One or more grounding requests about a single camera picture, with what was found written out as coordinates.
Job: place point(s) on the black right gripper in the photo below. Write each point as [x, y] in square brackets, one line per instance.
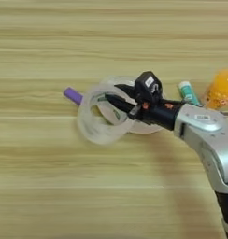
[159, 113]

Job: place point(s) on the clear adhesive tape roll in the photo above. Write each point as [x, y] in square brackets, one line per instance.
[97, 133]

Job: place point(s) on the round beige plate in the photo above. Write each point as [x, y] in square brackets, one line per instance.
[147, 127]

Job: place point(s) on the orange juice bottle white cap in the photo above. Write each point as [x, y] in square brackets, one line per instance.
[221, 90]

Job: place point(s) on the purple rectangular eraser block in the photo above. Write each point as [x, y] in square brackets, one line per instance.
[73, 95]

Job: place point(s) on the small black box white label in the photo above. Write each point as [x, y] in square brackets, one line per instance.
[148, 85]

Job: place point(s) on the green white glue stick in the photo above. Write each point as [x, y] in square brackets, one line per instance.
[189, 93]

